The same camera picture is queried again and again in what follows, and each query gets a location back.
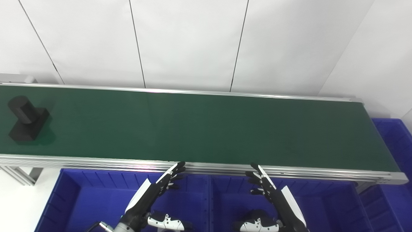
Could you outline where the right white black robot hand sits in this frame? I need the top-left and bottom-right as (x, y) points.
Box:
(233, 163), (309, 232)

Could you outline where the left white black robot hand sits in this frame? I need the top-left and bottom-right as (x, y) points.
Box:
(124, 161), (194, 231)

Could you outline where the black cylinder and block part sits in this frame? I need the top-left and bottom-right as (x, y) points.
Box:
(8, 95), (51, 142)

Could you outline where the blue plastic bin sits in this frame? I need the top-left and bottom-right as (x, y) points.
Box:
(209, 174), (376, 232)
(359, 118), (412, 232)
(34, 168), (211, 232)

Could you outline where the green conveyor belt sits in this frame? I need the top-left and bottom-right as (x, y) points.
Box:
(0, 73), (409, 186)

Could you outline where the aluminium conveyor support leg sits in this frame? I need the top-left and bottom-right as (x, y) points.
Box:
(0, 166), (44, 187)

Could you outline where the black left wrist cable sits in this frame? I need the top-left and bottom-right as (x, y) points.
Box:
(85, 221), (104, 232)

